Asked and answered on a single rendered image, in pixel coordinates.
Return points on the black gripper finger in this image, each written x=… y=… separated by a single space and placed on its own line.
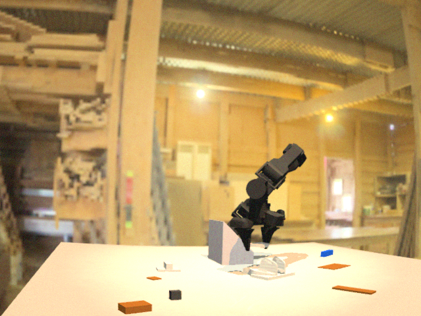
x=267 y=233
x=245 y=235

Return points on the small blue block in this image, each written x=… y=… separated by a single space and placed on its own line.
x=326 y=253

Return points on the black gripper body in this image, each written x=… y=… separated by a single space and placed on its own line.
x=248 y=222

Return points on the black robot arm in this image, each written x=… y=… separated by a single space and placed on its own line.
x=270 y=177

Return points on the orange rectangular block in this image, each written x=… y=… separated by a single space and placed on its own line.
x=134 y=307

